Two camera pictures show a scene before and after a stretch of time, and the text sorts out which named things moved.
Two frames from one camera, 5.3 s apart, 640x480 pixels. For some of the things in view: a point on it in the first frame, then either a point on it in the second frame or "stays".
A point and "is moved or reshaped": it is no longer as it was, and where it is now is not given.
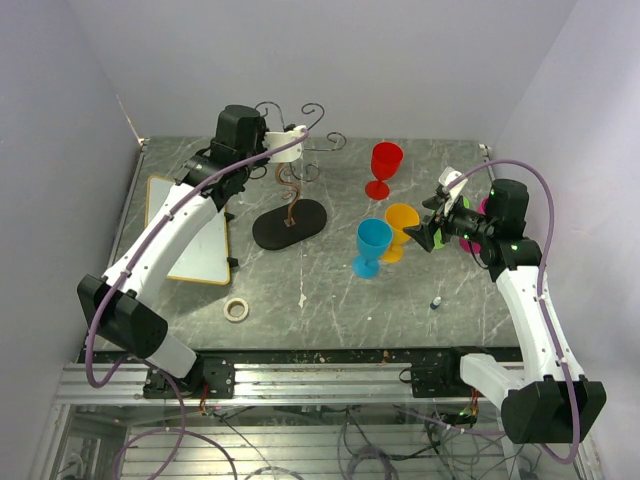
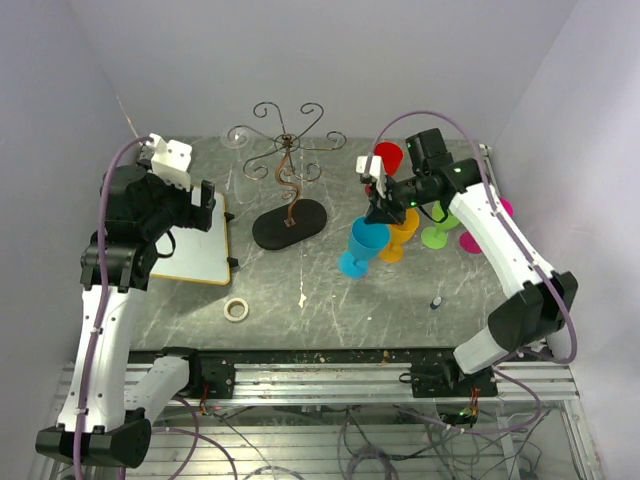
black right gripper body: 466,223 -> 411,191
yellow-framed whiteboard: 204,257 stays
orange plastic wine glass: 399,216 stays
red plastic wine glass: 385,161 stays
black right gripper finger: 425,233 -> 384,212
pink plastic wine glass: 464,243 stays
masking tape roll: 233,318 stays
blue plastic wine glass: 373,238 is moved or reshaped
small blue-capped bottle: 435,303 stays
